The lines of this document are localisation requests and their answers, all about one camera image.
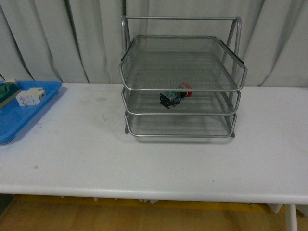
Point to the red emergency stop button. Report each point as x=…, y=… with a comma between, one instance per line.
x=170, y=99

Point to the white table leg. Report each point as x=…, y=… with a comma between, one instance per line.
x=291, y=217

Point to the white circuit breaker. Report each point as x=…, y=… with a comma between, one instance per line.
x=32, y=96

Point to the green knife switch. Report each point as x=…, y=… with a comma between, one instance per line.
x=8, y=91

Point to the blue plastic tray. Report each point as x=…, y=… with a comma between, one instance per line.
x=14, y=117

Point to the silver metal rack frame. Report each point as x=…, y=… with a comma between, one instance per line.
x=233, y=42

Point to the white curtain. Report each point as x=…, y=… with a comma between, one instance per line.
x=79, y=41

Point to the silver mesh tray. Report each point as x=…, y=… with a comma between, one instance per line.
x=205, y=63
x=200, y=103
x=181, y=126

